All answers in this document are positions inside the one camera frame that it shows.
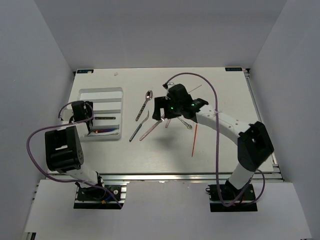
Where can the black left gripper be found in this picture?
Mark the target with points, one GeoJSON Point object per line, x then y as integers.
{"type": "Point", "coordinates": [89, 108]}

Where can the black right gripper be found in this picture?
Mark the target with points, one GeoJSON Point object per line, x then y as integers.
{"type": "Point", "coordinates": [162, 103]}

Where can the fork with pink handle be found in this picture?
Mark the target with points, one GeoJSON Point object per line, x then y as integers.
{"type": "Point", "coordinates": [151, 129]}

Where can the knife with teal handle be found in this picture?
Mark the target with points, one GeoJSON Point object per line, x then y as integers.
{"type": "Point", "coordinates": [139, 127]}

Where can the silver fork black handle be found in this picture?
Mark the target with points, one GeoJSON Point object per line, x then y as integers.
{"type": "Point", "coordinates": [105, 118]}

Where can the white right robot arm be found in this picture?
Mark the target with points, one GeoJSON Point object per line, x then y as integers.
{"type": "Point", "coordinates": [254, 145]}

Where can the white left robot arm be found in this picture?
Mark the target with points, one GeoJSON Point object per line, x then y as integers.
{"type": "Point", "coordinates": [63, 149]}

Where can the white divided cutlery tray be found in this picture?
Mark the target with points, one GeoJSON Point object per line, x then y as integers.
{"type": "Point", "coordinates": [107, 102]}

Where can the iridescent rainbow knife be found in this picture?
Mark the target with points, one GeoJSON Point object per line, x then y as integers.
{"type": "Point", "coordinates": [107, 130]}

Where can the orange chopstick lower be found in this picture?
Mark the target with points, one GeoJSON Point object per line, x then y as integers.
{"type": "Point", "coordinates": [194, 140]}

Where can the blue label sticker left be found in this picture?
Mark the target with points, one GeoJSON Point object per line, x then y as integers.
{"type": "Point", "coordinates": [84, 71]}

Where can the blue label sticker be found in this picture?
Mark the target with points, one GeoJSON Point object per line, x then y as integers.
{"type": "Point", "coordinates": [84, 71]}
{"type": "Point", "coordinates": [233, 69]}

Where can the blue label sticker right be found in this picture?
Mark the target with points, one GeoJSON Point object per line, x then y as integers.
{"type": "Point", "coordinates": [233, 69]}

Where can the gold spoon pink handle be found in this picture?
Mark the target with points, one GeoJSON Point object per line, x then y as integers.
{"type": "Point", "coordinates": [167, 123]}

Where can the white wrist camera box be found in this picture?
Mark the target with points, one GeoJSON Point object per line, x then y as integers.
{"type": "Point", "coordinates": [66, 115]}

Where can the silver spoon patterned handle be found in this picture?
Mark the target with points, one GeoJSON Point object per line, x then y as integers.
{"type": "Point", "coordinates": [148, 97]}

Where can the silver spoon iridescent handle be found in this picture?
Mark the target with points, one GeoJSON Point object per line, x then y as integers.
{"type": "Point", "coordinates": [185, 123]}

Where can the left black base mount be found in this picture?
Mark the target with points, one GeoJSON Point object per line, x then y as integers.
{"type": "Point", "coordinates": [97, 199]}

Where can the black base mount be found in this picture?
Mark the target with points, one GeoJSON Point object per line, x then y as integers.
{"type": "Point", "coordinates": [97, 199]}
{"type": "Point", "coordinates": [242, 204]}

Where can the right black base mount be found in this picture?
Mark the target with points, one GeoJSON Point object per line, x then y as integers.
{"type": "Point", "coordinates": [242, 204]}

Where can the aluminium table frame rail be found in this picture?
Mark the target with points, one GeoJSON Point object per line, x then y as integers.
{"type": "Point", "coordinates": [275, 165]}

